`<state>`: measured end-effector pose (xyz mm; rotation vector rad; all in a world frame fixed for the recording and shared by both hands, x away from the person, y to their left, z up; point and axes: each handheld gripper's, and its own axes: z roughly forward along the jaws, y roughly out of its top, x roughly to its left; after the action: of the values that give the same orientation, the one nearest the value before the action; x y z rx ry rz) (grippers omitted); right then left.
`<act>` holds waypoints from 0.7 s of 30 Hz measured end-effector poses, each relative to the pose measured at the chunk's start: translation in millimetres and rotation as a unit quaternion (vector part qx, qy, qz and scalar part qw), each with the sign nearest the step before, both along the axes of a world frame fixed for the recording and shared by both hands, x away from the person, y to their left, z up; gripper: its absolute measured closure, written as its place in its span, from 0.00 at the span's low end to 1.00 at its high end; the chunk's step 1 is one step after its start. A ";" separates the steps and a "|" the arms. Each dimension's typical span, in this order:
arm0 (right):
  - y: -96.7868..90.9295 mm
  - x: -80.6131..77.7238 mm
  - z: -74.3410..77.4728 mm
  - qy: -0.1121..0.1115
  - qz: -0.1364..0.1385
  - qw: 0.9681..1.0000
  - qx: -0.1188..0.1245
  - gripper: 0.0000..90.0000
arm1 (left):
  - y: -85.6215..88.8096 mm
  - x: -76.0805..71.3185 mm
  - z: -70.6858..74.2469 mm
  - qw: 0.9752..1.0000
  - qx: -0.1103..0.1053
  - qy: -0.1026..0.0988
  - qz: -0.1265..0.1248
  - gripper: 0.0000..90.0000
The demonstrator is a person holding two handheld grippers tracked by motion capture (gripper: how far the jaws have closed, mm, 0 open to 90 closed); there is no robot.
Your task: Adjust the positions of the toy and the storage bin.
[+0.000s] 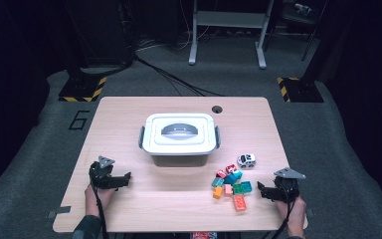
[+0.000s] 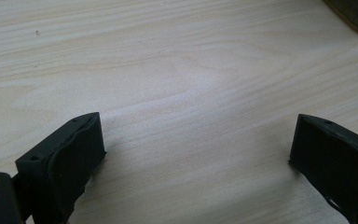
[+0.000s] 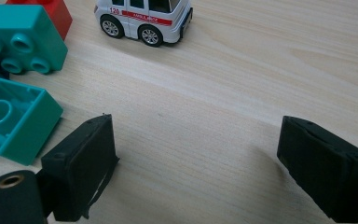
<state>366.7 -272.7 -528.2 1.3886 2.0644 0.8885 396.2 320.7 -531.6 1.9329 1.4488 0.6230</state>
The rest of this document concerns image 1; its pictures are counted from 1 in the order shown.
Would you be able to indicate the person's right hand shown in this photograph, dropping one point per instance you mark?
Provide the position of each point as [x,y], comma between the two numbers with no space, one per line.
[296,215]

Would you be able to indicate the black cabinet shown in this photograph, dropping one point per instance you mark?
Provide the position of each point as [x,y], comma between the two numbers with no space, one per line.
[102,33]

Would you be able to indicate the white toy car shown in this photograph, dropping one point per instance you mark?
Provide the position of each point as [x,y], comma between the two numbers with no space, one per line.
[246,160]

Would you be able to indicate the green toy building block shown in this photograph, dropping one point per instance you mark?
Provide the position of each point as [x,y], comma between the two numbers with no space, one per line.
[237,189]

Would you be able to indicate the long orange toy building block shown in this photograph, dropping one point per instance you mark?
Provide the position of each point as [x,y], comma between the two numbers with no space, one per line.
[239,202]

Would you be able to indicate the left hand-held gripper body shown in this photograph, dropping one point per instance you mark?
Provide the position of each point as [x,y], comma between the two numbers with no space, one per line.
[100,172]

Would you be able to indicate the clear plastic storage box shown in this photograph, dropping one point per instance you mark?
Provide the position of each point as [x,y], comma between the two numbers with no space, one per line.
[179,161]

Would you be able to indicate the blue toy building block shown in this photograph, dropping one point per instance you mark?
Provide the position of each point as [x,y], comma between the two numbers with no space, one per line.
[246,187]
[230,179]
[238,174]

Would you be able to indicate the white metal desk frame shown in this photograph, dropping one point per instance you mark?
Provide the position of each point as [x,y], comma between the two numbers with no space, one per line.
[229,19]

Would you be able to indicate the red toy building block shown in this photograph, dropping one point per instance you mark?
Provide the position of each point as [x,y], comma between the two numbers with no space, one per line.
[221,174]
[231,168]

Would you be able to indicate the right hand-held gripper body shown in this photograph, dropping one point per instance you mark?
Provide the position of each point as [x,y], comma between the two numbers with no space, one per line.
[286,187]

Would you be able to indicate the pink toy building block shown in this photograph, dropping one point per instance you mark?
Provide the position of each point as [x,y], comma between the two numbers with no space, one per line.
[228,190]

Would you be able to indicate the small grey device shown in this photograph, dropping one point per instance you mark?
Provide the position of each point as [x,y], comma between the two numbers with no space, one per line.
[303,8]

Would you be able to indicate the red patterned fabric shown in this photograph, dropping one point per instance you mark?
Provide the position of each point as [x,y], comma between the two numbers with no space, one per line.
[204,235]

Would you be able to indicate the black yellow striped stand base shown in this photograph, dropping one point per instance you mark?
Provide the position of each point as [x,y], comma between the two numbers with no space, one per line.
[79,89]
[303,91]

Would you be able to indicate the person's left hand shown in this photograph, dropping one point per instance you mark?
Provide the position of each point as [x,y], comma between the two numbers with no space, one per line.
[96,200]

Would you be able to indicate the teal toy building block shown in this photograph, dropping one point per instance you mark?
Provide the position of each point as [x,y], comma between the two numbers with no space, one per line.
[217,182]

